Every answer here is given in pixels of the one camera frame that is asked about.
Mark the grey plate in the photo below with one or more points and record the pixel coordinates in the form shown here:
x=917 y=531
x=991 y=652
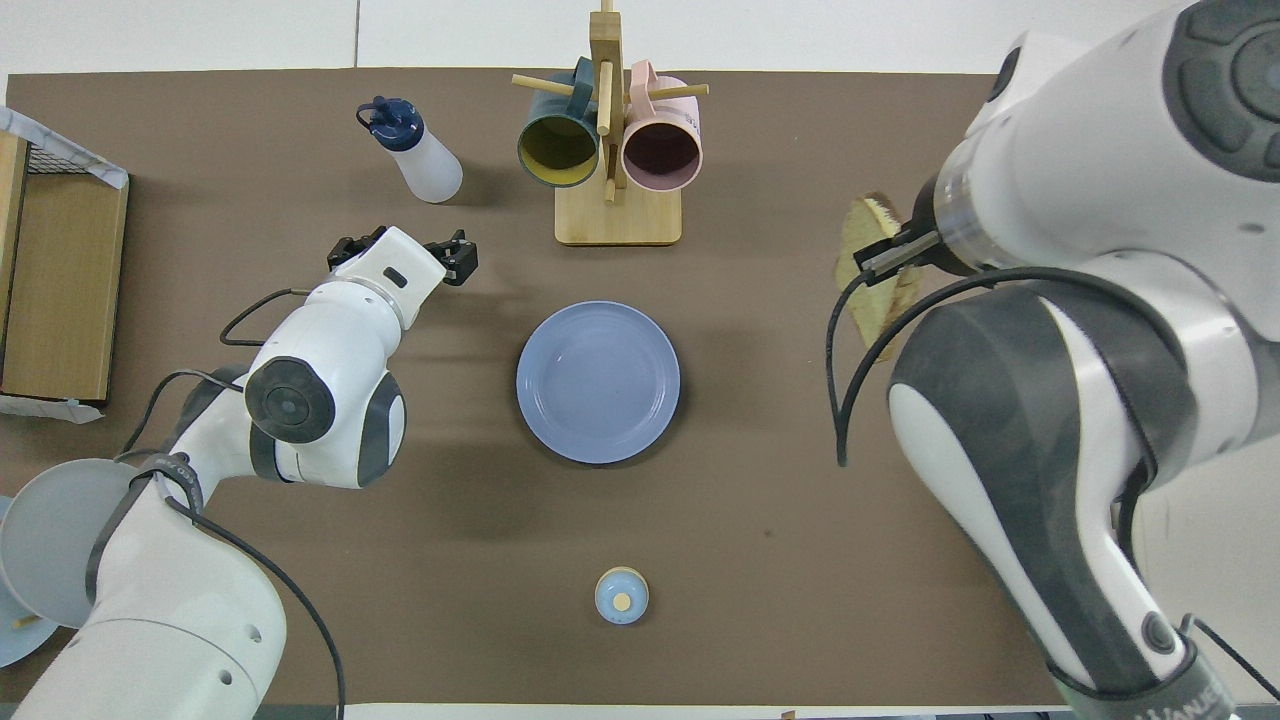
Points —
x=50 y=540

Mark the wooden mug tree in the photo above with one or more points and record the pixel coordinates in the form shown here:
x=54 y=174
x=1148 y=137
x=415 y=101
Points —
x=620 y=220

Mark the teal mug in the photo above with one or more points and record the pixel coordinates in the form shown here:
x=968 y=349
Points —
x=557 y=150

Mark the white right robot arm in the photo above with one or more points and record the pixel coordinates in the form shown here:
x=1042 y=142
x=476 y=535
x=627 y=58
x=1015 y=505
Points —
x=1100 y=400

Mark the small blue call bell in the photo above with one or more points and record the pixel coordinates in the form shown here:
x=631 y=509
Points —
x=622 y=595

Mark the seasoning bottle with navy cap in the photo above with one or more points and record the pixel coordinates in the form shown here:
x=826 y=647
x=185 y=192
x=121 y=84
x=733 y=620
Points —
x=430 y=165

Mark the light blue plate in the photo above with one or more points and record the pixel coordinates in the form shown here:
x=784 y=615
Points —
x=20 y=648

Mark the toasted bread slice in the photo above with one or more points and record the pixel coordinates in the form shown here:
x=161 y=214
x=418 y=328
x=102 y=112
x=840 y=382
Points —
x=880 y=310

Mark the pink mug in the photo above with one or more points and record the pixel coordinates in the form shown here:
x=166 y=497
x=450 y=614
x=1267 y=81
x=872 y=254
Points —
x=662 y=150

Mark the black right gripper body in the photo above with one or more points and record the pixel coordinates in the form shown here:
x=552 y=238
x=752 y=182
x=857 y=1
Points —
x=925 y=205

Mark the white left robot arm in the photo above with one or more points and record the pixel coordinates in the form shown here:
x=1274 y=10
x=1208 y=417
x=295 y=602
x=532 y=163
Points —
x=320 y=400

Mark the wooden plate rack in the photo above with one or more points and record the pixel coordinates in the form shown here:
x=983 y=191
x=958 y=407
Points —
x=25 y=622

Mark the wooden box with cloth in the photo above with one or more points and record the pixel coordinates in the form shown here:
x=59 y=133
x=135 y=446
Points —
x=60 y=150

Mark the brown table mat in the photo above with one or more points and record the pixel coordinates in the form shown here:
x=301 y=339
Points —
x=750 y=300

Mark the blue round plate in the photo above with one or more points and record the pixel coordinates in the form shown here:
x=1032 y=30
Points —
x=598 y=385

